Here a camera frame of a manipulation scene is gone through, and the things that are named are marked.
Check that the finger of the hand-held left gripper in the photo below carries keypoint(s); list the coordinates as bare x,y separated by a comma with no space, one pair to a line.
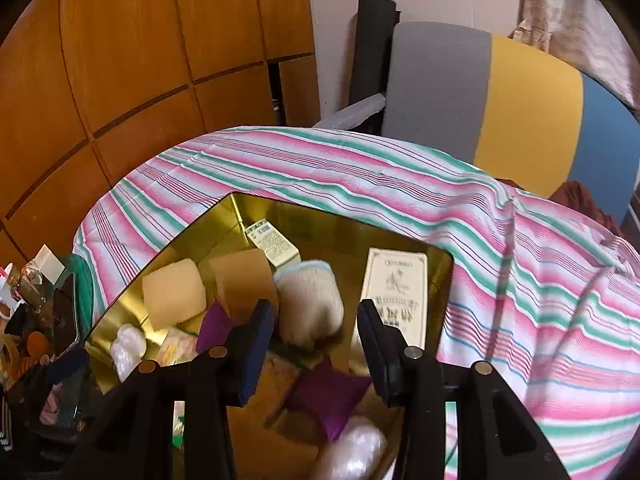
67,365

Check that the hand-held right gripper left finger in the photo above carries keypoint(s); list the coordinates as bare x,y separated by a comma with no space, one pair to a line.
255,355

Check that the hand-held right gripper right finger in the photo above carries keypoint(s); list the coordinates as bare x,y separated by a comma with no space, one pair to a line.
381,360

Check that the purple cloth pouch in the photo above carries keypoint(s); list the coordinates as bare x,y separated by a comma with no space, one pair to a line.
215,328
330,395

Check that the white bubble wrap bundle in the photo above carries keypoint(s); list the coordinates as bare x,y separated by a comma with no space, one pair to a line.
127,347
350,452

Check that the white sock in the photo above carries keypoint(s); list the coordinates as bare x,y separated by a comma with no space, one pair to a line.
310,305

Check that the cream printed box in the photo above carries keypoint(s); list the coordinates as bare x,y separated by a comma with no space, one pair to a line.
395,285

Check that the pink yellow plastic packet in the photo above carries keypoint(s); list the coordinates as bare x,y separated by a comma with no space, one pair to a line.
177,347

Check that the yellow sponge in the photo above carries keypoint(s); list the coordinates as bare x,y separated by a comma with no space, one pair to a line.
172,292

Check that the small green white box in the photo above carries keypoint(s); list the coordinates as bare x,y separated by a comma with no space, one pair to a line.
272,242

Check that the gold metal tin box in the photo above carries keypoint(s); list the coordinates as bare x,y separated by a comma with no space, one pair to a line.
330,237

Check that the orange round object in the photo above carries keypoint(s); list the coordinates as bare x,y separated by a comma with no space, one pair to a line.
38,344

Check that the pink plastic item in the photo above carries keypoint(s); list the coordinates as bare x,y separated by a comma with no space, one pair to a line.
52,410

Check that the dark tablet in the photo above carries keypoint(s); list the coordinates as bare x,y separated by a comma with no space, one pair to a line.
67,315

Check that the yellow tape roll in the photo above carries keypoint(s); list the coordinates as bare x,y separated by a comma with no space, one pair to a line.
11,355

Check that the green plastic stool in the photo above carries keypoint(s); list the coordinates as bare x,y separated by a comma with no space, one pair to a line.
85,280

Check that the clear glass bottle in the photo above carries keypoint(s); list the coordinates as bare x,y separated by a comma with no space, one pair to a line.
29,285

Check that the white mug red label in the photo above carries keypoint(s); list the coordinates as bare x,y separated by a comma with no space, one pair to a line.
6,292

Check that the pink green striped blanket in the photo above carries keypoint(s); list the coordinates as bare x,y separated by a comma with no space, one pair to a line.
500,285

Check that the white plank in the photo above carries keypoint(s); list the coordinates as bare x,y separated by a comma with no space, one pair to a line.
350,112

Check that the maroon cloth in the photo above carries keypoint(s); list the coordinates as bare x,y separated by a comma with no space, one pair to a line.
585,200

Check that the grey yellow blue headboard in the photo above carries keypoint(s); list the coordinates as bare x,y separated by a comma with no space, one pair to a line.
525,110

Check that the black rolled mat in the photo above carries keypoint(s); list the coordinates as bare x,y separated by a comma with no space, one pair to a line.
372,50

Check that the wooden wardrobe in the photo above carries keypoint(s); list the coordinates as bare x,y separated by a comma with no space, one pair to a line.
125,35

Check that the pale patterned curtain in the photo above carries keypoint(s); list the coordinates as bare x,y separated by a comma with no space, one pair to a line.
575,15

